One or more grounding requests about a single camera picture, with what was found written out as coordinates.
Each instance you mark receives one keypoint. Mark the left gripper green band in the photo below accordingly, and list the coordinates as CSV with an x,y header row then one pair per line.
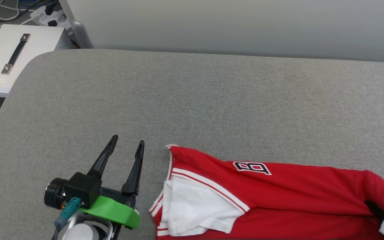
x,y
112,210

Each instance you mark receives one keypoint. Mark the red white jersey shirt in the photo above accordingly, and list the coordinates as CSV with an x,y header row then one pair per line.
x,y
295,193

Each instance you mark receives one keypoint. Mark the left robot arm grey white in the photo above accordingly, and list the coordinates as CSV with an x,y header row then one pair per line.
x,y
78,233

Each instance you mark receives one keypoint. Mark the grey fabric sofa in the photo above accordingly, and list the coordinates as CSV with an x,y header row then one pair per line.
x,y
212,106

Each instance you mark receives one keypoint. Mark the white equipment case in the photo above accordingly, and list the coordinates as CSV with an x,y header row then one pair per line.
x,y
28,56

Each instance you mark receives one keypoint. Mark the white power strip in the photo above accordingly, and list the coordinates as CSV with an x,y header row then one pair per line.
x,y
48,15

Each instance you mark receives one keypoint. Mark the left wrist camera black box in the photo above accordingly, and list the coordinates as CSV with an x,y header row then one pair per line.
x,y
83,188

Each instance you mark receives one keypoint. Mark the white grey furniture post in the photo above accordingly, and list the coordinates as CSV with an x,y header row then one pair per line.
x,y
77,26

